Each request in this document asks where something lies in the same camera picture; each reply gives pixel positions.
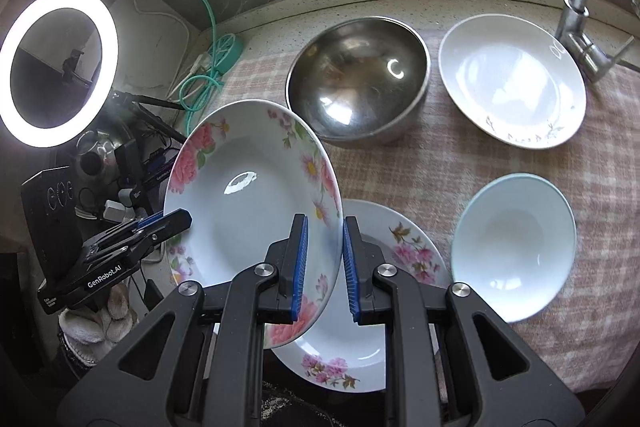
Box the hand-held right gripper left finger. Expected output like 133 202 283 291
60 213 310 427

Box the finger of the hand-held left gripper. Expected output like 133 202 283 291
82 208 193 265

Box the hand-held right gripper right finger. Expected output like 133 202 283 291
342 216 586 427

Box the pink floral plate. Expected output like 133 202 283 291
163 100 344 350
270 198 451 393

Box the white bowl with blue outside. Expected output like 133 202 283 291
451 173 577 323

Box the stainless steel bowl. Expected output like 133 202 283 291
285 17 432 146

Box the white plate with grey print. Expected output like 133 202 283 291
438 13 587 150

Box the person's left hand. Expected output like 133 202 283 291
59 282 138 365

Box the black box with sockets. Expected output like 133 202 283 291
20 167 83 265

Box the round metal pot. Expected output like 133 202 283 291
75 132 131 188

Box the black tripod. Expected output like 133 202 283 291
112 91 188 142

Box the black phone holder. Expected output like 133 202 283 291
60 49 93 85

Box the ring light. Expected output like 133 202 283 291
0 0 119 148

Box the teal cable reel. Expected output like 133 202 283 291
200 33 245 75

